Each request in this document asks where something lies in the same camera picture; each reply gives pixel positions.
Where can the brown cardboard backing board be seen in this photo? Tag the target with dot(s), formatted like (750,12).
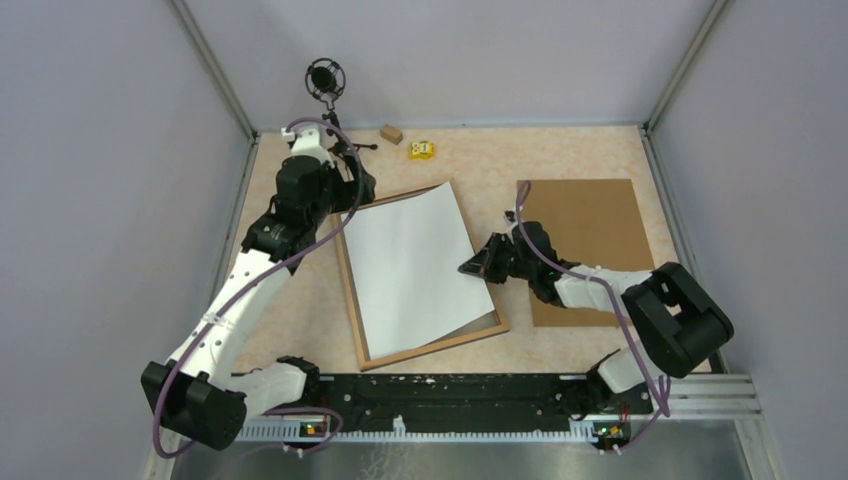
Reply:
(596,222)

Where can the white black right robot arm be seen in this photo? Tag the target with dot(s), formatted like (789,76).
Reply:
(671,325)

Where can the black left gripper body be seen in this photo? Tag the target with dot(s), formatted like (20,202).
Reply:
(337,193)

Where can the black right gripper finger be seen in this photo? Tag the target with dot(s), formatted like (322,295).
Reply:
(492,269)
(498,246)

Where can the black microphone on tripod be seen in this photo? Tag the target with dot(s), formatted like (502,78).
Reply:
(325,81)

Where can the yellow toy car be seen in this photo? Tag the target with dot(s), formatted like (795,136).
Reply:
(421,150)

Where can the wooden picture frame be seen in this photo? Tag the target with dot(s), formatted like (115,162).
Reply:
(430,348)

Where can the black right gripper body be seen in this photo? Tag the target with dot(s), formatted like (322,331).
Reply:
(522,269)

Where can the small wooden block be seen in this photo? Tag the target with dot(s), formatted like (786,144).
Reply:
(391,134)

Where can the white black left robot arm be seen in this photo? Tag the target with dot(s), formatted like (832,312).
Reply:
(245,291)

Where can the beach landscape photo print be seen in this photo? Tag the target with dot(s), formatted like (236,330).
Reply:
(417,272)

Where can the aluminium frame rail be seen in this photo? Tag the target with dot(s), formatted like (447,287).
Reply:
(697,398)

